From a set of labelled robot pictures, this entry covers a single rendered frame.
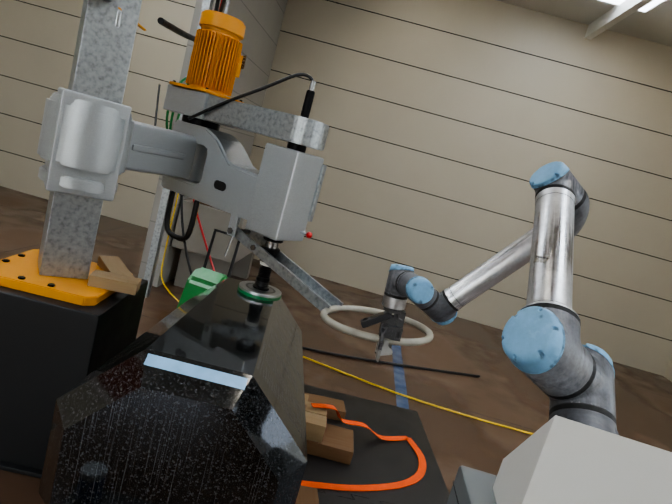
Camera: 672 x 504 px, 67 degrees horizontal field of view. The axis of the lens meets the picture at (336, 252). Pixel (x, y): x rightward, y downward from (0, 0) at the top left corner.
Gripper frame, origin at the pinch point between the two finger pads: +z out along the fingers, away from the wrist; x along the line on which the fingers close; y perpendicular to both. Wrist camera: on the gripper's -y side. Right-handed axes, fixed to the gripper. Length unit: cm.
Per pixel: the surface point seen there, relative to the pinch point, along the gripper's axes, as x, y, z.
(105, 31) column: 17, -132, -101
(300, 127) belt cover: 41, -51, -82
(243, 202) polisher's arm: 53, -73, -43
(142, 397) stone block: -46, -71, 13
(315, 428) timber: 69, -16, 70
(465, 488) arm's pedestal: -65, 24, 8
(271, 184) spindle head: 44, -60, -54
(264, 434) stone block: -40, -33, 19
